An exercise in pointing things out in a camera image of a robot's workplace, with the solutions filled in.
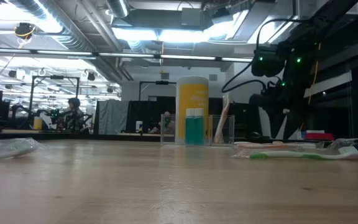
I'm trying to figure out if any small yellow canister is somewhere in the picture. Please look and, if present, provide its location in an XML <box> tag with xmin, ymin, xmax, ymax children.
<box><xmin>32</xmin><ymin>116</ymin><xmax>44</xmax><ymax>131</ymax></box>

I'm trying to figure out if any person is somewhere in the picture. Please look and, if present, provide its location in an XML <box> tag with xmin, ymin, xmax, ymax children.
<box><xmin>57</xmin><ymin>97</ymin><xmax>85</xmax><ymax>131</ymax></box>
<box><xmin>162</xmin><ymin>111</ymin><xmax>177</xmax><ymax>134</ymax></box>

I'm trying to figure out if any black arch frame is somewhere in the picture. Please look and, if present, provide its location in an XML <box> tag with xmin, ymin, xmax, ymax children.
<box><xmin>139</xmin><ymin>80</ymin><xmax>177</xmax><ymax>101</ymax></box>

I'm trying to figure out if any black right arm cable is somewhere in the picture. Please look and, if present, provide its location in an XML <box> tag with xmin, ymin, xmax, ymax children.
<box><xmin>221</xmin><ymin>17</ymin><xmax>296</xmax><ymax>94</ymax></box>

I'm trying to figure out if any red box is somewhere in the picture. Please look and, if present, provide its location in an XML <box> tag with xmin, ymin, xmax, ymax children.
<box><xmin>305</xmin><ymin>129</ymin><xmax>334</xmax><ymax>141</ymax></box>

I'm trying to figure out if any black table frame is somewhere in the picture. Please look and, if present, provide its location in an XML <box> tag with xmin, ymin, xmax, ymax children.
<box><xmin>0</xmin><ymin>129</ymin><xmax>358</xmax><ymax>154</ymax></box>

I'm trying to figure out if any black partition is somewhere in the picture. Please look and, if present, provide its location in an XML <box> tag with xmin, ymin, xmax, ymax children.
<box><xmin>126</xmin><ymin>96</ymin><xmax>263</xmax><ymax>144</ymax></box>

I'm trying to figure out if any long LED light bar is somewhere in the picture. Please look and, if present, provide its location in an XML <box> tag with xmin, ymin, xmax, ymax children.
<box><xmin>0</xmin><ymin>46</ymin><xmax>254</xmax><ymax>63</ymax></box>

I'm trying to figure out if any black hanging cable reel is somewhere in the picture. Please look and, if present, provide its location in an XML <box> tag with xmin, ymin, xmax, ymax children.
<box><xmin>14</xmin><ymin>22</ymin><xmax>37</xmax><ymax>40</ymax></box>

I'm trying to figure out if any grey curtain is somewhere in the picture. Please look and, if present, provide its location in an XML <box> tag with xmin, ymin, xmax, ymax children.
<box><xmin>97</xmin><ymin>99</ymin><xmax>129</xmax><ymax>135</ymax></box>

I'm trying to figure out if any black gantry stand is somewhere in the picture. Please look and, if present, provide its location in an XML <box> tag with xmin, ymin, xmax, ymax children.
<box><xmin>29</xmin><ymin>74</ymin><xmax>80</xmax><ymax>125</ymax></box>

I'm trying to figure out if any clear acrylic organizer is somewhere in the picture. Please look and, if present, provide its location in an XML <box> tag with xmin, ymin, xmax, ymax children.
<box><xmin>160</xmin><ymin>113</ymin><xmax>235</xmax><ymax>146</ymax></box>

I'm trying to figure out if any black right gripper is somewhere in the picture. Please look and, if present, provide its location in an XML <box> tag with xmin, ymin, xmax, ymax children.
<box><xmin>249</xmin><ymin>76</ymin><xmax>306</xmax><ymax>141</ymax></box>

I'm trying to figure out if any yellow white wipes canister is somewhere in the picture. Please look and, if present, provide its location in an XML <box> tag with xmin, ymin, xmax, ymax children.
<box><xmin>175</xmin><ymin>76</ymin><xmax>210</xmax><ymax>146</ymax></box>

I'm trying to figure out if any green toothbrush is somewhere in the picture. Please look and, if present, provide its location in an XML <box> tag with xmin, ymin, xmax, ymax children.
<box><xmin>232</xmin><ymin>138</ymin><xmax>358</xmax><ymax>161</ymax></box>
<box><xmin>0</xmin><ymin>138</ymin><xmax>40</xmax><ymax>163</ymax></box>

